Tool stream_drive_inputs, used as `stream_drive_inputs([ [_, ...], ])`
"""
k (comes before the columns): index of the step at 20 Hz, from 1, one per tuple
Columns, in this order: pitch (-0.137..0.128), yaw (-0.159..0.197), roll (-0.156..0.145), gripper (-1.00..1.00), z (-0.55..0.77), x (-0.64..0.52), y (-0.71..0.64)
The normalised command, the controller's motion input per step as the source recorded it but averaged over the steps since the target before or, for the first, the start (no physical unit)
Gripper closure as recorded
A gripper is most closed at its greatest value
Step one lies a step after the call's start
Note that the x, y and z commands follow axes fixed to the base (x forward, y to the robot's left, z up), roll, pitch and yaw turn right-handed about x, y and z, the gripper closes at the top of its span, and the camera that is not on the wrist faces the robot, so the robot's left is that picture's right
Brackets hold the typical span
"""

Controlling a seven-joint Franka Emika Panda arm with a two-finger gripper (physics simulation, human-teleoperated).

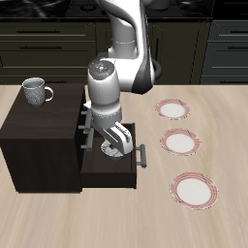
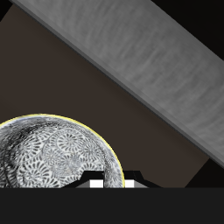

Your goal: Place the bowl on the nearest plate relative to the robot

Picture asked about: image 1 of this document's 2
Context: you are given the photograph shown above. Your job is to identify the grey patterned mug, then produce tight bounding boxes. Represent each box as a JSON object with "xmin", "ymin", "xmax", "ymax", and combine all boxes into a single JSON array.
[{"xmin": 21, "ymin": 77, "xmax": 55, "ymax": 109}]

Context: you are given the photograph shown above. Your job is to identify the dark kitchen cupboards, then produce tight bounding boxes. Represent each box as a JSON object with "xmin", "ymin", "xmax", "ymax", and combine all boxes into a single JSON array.
[{"xmin": 0, "ymin": 17, "xmax": 248, "ymax": 86}]

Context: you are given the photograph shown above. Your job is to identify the dark wooden cabinet drawer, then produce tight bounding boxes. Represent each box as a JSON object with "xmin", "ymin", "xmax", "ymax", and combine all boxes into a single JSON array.
[{"xmin": 79, "ymin": 121, "xmax": 148, "ymax": 190}]

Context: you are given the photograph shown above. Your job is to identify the grey patterned bowl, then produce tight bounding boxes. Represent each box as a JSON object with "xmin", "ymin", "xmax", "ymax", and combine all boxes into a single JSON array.
[{"xmin": 100, "ymin": 140, "xmax": 127, "ymax": 163}]

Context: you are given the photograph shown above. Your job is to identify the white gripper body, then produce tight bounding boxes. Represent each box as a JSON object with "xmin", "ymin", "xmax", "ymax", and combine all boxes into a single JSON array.
[{"xmin": 94, "ymin": 121, "xmax": 135, "ymax": 157}]

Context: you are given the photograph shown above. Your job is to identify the black kitchen counter top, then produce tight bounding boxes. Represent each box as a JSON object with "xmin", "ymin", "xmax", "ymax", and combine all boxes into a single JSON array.
[{"xmin": 0, "ymin": 0, "xmax": 248, "ymax": 23}]

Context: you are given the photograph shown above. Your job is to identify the dark wooden cabinet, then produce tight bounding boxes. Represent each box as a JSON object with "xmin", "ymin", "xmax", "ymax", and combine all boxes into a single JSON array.
[{"xmin": 0, "ymin": 82, "xmax": 90, "ymax": 195}]

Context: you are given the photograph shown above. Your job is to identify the white plate with red rim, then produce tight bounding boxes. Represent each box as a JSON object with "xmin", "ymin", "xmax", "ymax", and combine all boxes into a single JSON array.
[
  {"xmin": 170, "ymin": 171, "xmax": 220, "ymax": 211},
  {"xmin": 160, "ymin": 127, "xmax": 202, "ymax": 157},
  {"xmin": 154, "ymin": 98, "xmax": 191, "ymax": 121}
]

